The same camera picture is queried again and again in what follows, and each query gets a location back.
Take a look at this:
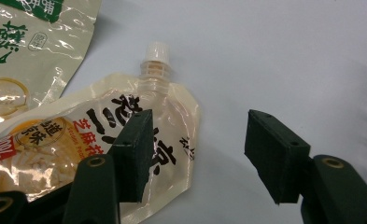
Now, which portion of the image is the beige packet with green print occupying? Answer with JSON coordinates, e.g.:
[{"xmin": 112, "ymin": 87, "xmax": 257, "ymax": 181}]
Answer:
[{"xmin": 0, "ymin": 0, "xmax": 103, "ymax": 129}]

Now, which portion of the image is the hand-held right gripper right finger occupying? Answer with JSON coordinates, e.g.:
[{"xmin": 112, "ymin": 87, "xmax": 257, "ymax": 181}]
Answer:
[{"xmin": 244, "ymin": 108, "xmax": 312, "ymax": 205}]

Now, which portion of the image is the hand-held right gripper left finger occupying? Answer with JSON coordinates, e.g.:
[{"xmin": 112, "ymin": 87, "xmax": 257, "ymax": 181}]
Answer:
[{"xmin": 106, "ymin": 108, "xmax": 155, "ymax": 203}]

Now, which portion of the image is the beige spouted sauce pouch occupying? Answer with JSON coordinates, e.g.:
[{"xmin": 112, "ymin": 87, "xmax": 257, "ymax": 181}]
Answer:
[{"xmin": 0, "ymin": 41, "xmax": 202, "ymax": 224}]

